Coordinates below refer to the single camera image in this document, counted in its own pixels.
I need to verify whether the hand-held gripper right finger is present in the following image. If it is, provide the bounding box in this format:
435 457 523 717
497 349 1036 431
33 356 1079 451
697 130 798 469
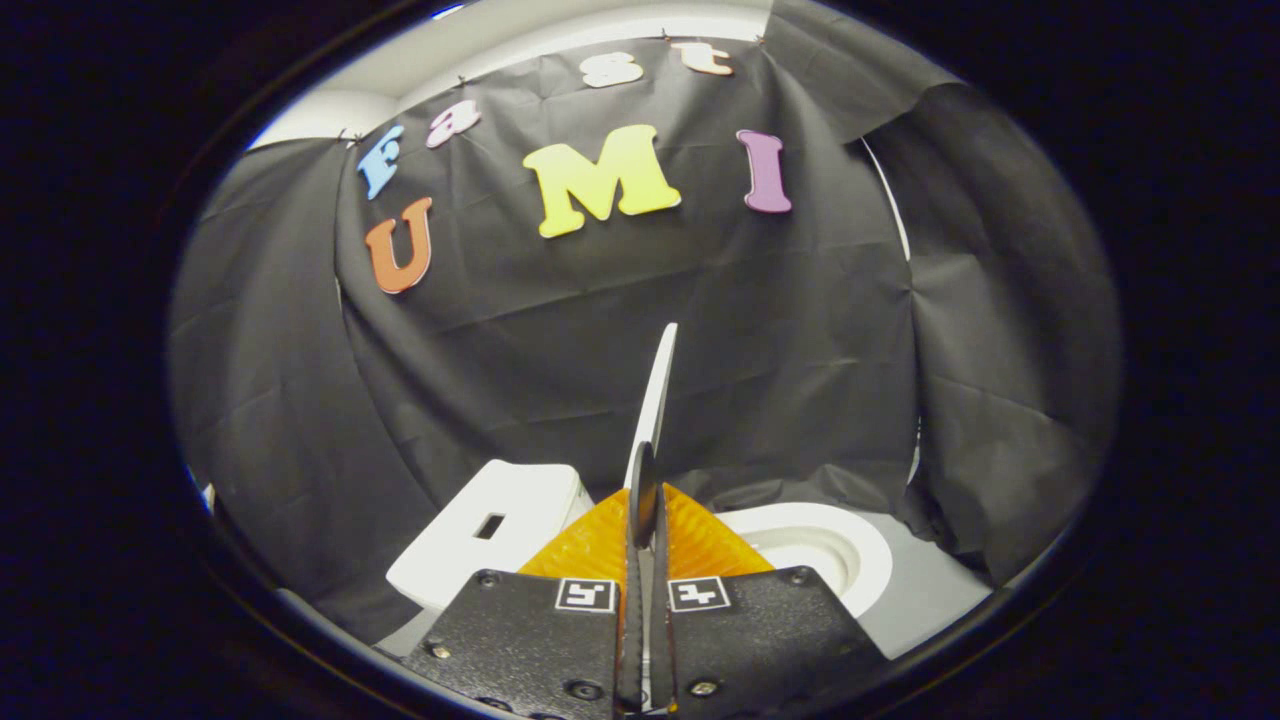
645 483 891 715

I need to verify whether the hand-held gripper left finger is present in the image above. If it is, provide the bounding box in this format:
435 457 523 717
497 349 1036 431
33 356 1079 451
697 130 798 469
405 442 657 716

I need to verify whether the white toilet lid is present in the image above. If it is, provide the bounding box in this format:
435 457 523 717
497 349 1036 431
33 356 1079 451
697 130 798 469
625 322 679 491

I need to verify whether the white toilet bowl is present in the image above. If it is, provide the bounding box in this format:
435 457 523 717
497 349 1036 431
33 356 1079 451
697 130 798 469
715 502 894 619

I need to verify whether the white toilet tank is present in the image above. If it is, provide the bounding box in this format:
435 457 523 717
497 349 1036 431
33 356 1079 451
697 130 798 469
386 459 596 613

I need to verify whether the black backdrop cloth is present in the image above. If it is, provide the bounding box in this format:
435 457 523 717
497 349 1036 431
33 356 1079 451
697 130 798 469
168 0 1121 646

